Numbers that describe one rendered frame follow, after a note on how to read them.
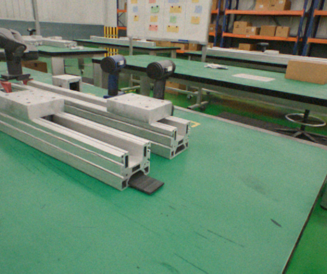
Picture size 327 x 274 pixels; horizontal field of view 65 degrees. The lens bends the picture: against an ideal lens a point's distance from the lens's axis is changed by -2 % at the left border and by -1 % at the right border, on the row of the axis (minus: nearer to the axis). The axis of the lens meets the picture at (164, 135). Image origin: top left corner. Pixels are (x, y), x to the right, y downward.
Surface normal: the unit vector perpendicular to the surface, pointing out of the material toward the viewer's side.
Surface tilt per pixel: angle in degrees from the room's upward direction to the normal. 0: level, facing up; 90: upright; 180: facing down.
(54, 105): 90
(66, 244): 0
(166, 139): 90
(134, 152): 90
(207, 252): 0
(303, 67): 87
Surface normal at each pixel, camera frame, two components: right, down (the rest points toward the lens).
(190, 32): -0.63, 0.26
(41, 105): 0.83, 0.25
